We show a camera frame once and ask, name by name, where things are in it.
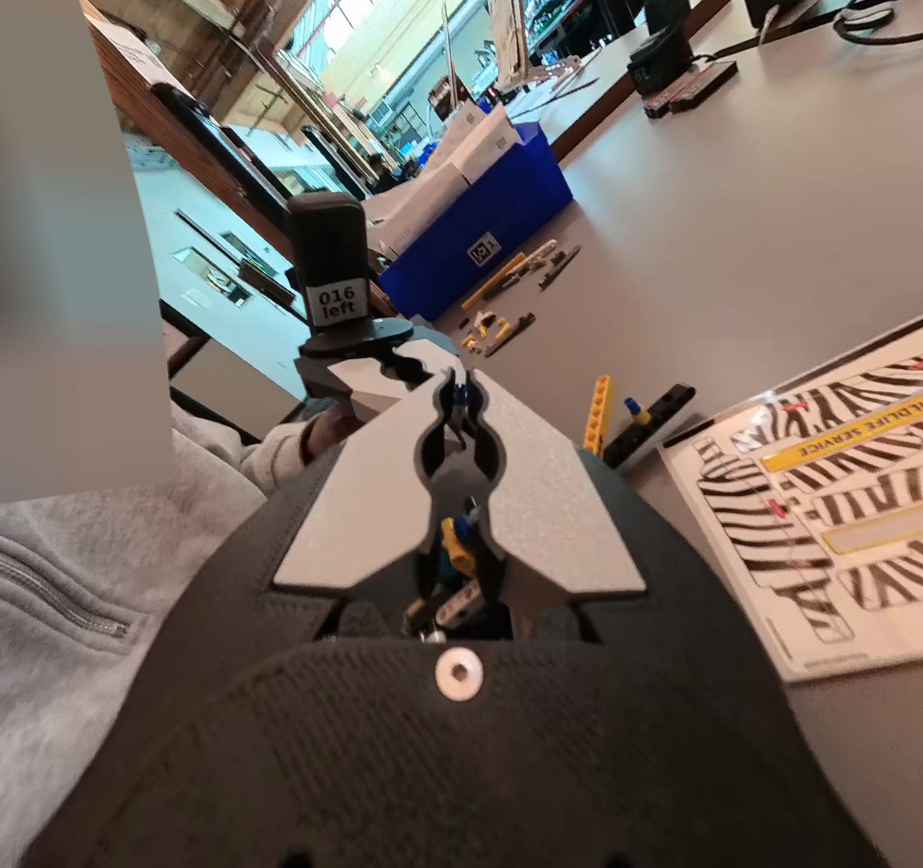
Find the lego vehicle assembly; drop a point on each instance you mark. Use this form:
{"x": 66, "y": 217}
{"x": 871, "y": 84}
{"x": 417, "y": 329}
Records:
{"x": 454, "y": 543}

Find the long thin yellow lego beam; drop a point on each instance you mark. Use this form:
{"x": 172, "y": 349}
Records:
{"x": 494, "y": 282}

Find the long thin black lego beam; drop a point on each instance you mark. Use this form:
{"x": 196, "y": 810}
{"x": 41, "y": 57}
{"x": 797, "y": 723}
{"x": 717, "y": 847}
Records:
{"x": 561, "y": 267}

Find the yellow lego beam with sticker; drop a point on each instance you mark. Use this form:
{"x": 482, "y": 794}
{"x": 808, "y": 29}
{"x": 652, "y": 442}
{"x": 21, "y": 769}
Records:
{"x": 598, "y": 413}

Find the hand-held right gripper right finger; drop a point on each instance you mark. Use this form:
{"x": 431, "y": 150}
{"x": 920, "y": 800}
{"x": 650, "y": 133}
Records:
{"x": 562, "y": 522}

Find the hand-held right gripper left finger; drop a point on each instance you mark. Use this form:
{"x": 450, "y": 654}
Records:
{"x": 360, "y": 514}

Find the blue and white lego pin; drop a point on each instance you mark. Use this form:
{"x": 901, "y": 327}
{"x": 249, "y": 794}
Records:
{"x": 461, "y": 398}

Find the white lego beam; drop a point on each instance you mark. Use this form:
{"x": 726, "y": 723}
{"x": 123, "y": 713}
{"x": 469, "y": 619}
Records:
{"x": 537, "y": 253}

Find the yellow and blue lego pin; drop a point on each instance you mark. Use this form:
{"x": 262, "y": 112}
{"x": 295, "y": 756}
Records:
{"x": 636, "y": 412}

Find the black battery charger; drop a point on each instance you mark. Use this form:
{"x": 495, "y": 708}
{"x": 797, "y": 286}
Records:
{"x": 660, "y": 60}

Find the grey sweatshirt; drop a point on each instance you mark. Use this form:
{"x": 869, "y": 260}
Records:
{"x": 72, "y": 594}

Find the white cardboard packaging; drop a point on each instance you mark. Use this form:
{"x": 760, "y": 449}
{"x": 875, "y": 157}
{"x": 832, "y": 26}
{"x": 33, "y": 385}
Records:
{"x": 447, "y": 161}

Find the black flat device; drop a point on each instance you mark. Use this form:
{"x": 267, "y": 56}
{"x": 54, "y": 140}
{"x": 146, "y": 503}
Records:
{"x": 696, "y": 89}

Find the person's left hand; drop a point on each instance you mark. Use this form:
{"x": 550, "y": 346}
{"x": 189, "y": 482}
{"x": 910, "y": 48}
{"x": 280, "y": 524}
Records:
{"x": 333, "y": 429}

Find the blue plastic bin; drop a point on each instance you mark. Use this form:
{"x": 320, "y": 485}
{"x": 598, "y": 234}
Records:
{"x": 505, "y": 197}

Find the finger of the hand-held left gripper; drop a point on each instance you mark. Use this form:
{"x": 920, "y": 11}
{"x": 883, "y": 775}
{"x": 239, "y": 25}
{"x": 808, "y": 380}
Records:
{"x": 375, "y": 388}
{"x": 432, "y": 354}

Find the black lego beam with holes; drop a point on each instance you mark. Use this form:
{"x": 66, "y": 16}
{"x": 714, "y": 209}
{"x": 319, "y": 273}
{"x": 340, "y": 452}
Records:
{"x": 660, "y": 413}

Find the zebra striped sticker sheet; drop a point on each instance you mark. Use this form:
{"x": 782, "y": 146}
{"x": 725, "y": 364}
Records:
{"x": 829, "y": 522}

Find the white paper sign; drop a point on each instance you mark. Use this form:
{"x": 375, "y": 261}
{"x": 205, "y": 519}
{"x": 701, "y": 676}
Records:
{"x": 133, "y": 49}

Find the person's left forearm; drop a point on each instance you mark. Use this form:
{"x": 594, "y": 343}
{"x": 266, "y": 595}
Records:
{"x": 274, "y": 453}

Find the small parts cluster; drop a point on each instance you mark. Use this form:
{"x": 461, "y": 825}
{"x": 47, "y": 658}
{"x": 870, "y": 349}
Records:
{"x": 510, "y": 335}

